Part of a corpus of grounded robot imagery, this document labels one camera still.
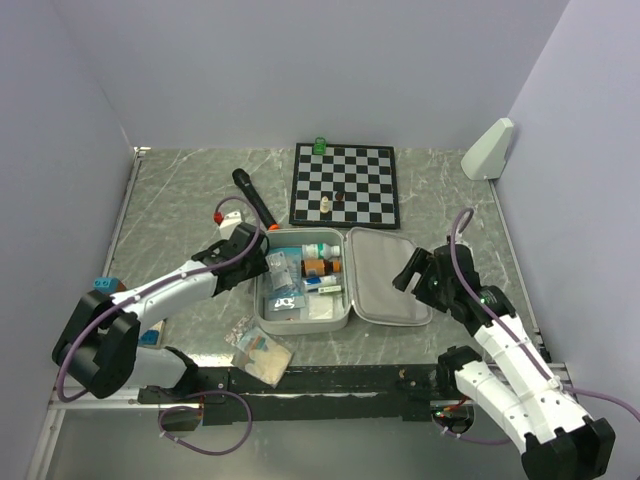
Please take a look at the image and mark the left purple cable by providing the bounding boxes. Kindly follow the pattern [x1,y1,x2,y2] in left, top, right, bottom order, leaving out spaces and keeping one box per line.
[55,195,263,455]

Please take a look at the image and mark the green toy on chessboard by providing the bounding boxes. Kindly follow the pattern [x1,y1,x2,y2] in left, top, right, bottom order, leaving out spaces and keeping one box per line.
[312,137,327,156]

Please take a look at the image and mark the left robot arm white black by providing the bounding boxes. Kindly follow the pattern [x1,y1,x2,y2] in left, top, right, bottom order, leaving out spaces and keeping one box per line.
[52,222,269,403]

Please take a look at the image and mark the grey medicine kit case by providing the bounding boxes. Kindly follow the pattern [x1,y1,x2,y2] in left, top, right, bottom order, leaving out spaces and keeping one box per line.
[254,227,433,335]

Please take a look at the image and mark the bag of latex gloves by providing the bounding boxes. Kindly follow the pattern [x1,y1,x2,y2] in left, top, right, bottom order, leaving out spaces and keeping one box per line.
[225,316,293,388]

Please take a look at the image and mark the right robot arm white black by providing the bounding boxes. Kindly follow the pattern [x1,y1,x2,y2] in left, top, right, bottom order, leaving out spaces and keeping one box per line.
[393,244,616,479]

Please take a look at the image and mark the black white chessboard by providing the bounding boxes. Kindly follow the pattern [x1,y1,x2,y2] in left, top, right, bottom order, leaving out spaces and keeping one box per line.
[289,143,401,230]

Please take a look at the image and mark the black microphone orange end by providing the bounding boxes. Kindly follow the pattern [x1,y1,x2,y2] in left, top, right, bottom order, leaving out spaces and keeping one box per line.
[232,168,279,231]

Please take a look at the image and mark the white bottle green label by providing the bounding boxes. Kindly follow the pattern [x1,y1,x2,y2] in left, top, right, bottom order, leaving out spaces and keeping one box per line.
[301,243,341,260]

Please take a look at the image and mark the blue brown toy block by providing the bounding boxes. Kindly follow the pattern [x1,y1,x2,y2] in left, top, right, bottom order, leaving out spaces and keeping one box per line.
[93,277,126,295]

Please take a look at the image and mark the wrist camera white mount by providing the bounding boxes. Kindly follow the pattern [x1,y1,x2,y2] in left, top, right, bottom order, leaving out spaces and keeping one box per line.
[213,210,243,240]
[450,235,472,250]

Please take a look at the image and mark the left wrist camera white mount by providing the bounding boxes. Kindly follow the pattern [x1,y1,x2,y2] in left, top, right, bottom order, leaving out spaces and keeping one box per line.
[213,210,243,240]

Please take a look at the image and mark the blue printed plastic bag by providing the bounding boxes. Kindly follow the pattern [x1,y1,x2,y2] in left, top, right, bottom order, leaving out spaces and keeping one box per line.
[263,249,306,320]

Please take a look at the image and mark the aluminium frame rail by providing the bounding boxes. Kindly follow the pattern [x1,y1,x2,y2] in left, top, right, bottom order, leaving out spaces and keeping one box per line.
[24,147,161,480]

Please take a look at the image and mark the black handled scissors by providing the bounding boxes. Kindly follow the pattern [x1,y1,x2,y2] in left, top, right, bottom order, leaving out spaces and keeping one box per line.
[273,297,295,310]

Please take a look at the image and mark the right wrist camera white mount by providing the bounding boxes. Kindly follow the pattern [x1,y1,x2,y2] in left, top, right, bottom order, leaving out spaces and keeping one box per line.
[450,235,472,250]

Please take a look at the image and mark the green medicine box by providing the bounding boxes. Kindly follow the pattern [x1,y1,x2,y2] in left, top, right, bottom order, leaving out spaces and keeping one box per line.
[317,285,342,295]

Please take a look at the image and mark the white wall mounted device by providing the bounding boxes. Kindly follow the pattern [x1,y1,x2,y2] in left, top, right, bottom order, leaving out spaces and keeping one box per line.
[461,118,514,181]

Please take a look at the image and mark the white gauze packet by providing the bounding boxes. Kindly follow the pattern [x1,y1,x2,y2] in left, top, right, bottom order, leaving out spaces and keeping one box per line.
[307,294,334,321]

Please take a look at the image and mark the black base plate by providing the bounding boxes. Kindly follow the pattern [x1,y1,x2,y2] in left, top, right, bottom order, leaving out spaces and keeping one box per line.
[138,364,462,426]

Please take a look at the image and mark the brown medicine bottle orange cap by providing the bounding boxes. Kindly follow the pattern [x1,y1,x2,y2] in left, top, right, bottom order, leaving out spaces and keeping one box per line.
[301,259,342,278]

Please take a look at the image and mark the blue lego brick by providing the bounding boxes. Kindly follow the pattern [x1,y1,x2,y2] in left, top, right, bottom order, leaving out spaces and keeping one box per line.
[138,320,166,349]

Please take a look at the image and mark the white chess piece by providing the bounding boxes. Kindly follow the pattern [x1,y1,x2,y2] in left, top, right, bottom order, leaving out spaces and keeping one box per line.
[320,196,331,214]

